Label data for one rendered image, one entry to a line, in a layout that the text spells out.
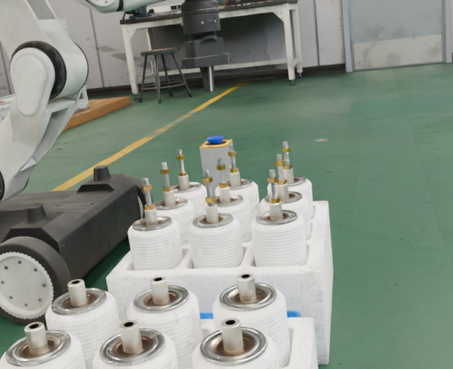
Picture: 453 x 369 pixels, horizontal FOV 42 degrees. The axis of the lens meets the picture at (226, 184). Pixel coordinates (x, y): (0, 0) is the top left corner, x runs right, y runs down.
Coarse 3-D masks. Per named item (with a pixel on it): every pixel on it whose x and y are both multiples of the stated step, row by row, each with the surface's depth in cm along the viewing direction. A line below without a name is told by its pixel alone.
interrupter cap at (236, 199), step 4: (216, 196) 121; (232, 196) 120; (236, 196) 120; (240, 196) 119; (216, 200) 119; (232, 200) 119; (236, 200) 117; (240, 200) 117; (208, 204) 117; (216, 204) 116; (220, 204) 116; (224, 204) 116; (228, 204) 115; (232, 204) 115; (236, 204) 115
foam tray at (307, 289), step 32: (320, 224) 119; (128, 256) 115; (320, 256) 104; (128, 288) 106; (192, 288) 103; (224, 288) 102; (288, 288) 100; (320, 288) 99; (320, 320) 100; (320, 352) 102
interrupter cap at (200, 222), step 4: (220, 212) 110; (200, 216) 110; (204, 216) 110; (220, 216) 109; (224, 216) 108; (228, 216) 108; (232, 216) 107; (196, 220) 108; (200, 220) 108; (204, 220) 108; (220, 220) 107; (224, 220) 106; (228, 220) 105; (232, 220) 106; (192, 224) 107; (196, 224) 105; (200, 224) 106; (204, 224) 105; (208, 224) 105; (212, 224) 105; (216, 224) 104; (220, 224) 104; (224, 224) 104
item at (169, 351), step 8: (168, 344) 67; (96, 352) 68; (160, 352) 65; (168, 352) 66; (96, 360) 66; (152, 360) 64; (160, 360) 64; (168, 360) 65; (176, 360) 68; (96, 368) 65; (104, 368) 64; (112, 368) 63; (120, 368) 63; (128, 368) 63; (136, 368) 63; (144, 368) 63; (152, 368) 63; (160, 368) 64; (168, 368) 65; (176, 368) 67
